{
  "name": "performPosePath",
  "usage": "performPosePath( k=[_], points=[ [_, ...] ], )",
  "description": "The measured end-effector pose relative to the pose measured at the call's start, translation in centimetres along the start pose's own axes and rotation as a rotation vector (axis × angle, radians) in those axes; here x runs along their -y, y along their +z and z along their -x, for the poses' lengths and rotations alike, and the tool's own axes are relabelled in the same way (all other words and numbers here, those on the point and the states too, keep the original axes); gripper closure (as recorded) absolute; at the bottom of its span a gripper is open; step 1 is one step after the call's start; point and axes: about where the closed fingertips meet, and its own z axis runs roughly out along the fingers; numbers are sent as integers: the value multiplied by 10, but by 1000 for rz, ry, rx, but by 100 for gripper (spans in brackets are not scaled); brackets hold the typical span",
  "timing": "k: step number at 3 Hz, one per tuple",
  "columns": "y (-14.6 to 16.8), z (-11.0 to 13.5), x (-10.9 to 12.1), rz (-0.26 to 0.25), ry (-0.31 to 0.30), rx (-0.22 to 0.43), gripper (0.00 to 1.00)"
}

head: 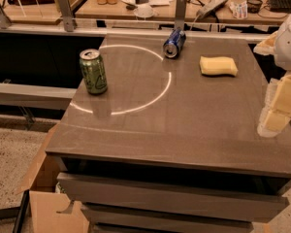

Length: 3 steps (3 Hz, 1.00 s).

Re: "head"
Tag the blue pepsi can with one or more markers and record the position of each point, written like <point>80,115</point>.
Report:
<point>174,43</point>

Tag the metal bracket middle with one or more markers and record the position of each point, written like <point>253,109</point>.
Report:
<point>67,15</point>

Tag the cardboard box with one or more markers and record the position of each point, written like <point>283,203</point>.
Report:
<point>51,210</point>

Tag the white printed packet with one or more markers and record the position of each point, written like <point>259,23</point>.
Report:
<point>239,11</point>

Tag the green soda can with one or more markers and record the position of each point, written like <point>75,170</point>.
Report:
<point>93,71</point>

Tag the metal bracket right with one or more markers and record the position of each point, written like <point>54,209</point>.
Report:
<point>180,14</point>

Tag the grey power strip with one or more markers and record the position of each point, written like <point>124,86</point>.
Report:
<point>212,6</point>

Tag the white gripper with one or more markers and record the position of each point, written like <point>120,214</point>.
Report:
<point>289,48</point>

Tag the white face mask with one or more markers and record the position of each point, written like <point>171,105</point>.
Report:
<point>144,11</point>

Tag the grey drawer cabinet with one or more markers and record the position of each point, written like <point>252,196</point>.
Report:
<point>168,149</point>

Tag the yellow sponge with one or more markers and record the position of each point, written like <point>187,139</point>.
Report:
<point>221,65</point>

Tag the small black bowl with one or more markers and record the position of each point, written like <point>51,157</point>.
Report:
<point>254,6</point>

